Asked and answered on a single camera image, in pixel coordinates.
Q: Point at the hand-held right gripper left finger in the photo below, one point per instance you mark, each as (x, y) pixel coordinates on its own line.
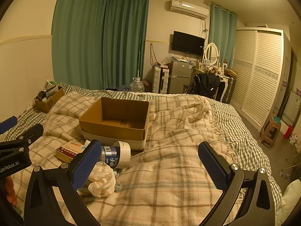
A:
(87, 166)

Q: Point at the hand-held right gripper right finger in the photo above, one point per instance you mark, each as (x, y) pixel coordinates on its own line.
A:
(211, 167)

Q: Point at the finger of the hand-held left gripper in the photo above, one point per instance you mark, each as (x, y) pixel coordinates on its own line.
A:
(28, 134)
(9, 122)

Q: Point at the white plastic bag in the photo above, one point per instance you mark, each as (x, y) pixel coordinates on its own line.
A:
(101, 179)

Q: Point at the blue label plastic bottle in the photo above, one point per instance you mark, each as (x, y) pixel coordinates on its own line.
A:
(110, 155)

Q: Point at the large cardboard box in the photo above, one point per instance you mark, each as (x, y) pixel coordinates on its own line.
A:
(105, 133)

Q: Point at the white tape roll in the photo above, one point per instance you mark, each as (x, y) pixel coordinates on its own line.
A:
(124, 151)

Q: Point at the person's left hand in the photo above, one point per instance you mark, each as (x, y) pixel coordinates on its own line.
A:
(10, 190)

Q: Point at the small printed cardboard box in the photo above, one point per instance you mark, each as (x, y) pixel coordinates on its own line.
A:
(47, 103)

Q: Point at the beige plaid blanket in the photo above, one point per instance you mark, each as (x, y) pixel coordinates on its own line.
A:
(164, 181)

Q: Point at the white green carton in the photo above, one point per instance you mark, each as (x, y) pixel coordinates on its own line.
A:
(51, 84)

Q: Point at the brown plastic stool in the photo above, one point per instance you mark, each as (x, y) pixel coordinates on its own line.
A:
(270, 131)

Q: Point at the grey suitcase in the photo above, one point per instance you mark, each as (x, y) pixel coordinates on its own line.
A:
(230, 87)

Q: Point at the white pillow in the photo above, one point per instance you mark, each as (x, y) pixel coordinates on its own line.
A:
(288, 200)

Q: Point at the black jacket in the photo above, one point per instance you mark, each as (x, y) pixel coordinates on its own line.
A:
(205, 83)

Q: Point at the red fire extinguisher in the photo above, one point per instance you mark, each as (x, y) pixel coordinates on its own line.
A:
(288, 131)

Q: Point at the white dressing table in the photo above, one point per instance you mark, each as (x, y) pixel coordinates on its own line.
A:
(224, 82)

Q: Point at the clear water jug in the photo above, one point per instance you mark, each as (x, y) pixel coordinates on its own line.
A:
(136, 86)

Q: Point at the grey small fridge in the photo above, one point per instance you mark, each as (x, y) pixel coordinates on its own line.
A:
(180, 77)

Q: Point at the blonde wig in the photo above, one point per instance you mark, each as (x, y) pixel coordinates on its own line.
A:
(212, 71)

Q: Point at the white ribbed suitcase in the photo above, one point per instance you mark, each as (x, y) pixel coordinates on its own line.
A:
(160, 80)

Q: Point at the dark patterned bag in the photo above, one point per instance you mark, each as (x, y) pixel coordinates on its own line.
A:
(147, 84)

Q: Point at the wide green curtain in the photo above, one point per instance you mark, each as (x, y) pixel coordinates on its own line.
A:
(77, 40)

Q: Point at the white louvred wardrobe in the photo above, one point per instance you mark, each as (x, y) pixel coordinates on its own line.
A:
(258, 70)

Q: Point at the room door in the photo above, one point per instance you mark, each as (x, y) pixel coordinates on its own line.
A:
(290, 87)

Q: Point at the white oval mirror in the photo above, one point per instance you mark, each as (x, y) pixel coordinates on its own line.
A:
(211, 51)

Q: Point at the clear plastic bags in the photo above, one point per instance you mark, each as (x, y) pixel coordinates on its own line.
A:
(170, 59)

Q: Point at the pleated green curtain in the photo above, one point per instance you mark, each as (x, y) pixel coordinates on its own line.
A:
(127, 40)

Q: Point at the narrow green curtain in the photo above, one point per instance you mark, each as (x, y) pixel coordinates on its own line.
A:
(223, 35)

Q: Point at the white air conditioner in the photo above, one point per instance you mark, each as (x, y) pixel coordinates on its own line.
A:
(188, 7)

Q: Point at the black wall television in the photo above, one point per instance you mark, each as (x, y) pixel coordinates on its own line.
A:
(187, 42)

